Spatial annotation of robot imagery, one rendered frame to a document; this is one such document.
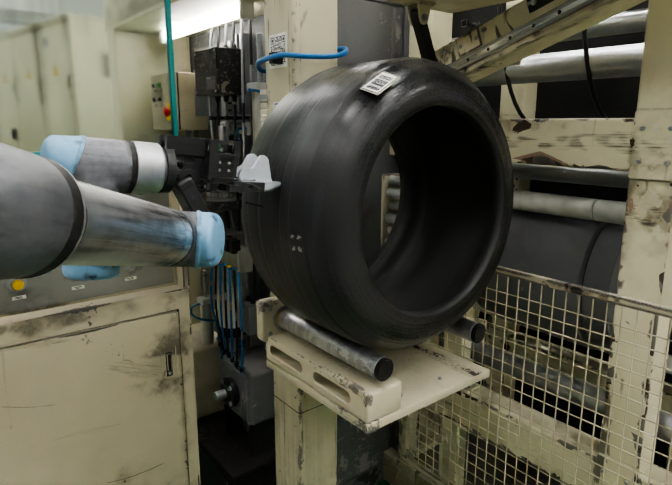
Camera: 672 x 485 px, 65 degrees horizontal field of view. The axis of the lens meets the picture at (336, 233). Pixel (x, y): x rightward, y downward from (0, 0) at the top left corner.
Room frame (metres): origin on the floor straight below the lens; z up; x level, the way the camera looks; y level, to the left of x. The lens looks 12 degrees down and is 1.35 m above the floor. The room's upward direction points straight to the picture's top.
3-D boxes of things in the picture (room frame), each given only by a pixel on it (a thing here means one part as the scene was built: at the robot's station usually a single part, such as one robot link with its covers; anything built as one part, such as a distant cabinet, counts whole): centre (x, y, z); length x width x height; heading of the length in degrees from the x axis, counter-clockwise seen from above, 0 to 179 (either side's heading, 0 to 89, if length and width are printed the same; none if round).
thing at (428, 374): (1.14, -0.09, 0.80); 0.37 x 0.36 x 0.02; 128
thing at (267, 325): (1.28, 0.02, 0.90); 0.40 x 0.03 x 0.10; 128
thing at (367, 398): (1.05, 0.02, 0.84); 0.36 x 0.09 x 0.06; 38
